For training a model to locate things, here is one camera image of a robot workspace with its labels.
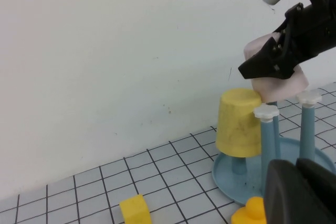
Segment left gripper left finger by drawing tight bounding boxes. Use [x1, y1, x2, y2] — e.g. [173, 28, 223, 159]
[264, 159, 334, 224]

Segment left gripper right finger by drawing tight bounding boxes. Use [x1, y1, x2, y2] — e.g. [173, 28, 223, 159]
[296, 158, 336, 224]

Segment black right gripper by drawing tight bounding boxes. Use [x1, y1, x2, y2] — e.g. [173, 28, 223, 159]
[238, 0, 336, 79]

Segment pink plastic cup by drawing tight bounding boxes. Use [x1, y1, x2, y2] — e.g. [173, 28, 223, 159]
[243, 33, 310, 103]

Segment blue cup stand white caps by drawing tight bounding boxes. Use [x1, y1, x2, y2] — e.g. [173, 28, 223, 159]
[212, 90, 336, 206]

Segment yellow plastic cup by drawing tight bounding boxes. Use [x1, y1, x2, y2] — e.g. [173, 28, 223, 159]
[215, 88, 263, 158]

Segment yellow rubber duck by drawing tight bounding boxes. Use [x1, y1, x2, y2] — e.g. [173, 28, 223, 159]
[230, 196, 267, 224]

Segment yellow foam cube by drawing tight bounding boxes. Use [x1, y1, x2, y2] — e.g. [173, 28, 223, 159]
[119, 194, 152, 224]

